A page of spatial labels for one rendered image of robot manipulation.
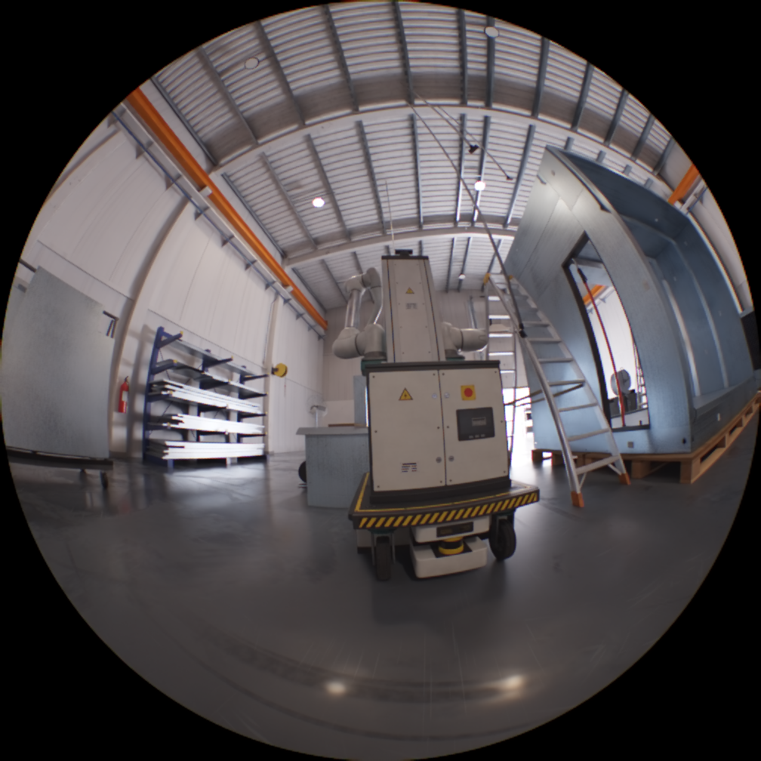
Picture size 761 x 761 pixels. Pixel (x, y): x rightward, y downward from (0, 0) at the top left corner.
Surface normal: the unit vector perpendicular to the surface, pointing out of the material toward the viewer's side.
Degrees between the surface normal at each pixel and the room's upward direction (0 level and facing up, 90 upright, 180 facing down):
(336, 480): 90
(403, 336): 90
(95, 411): 78
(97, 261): 90
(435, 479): 90
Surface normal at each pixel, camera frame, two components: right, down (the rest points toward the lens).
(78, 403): 0.96, -0.26
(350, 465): -0.10, -0.22
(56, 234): 0.99, -0.07
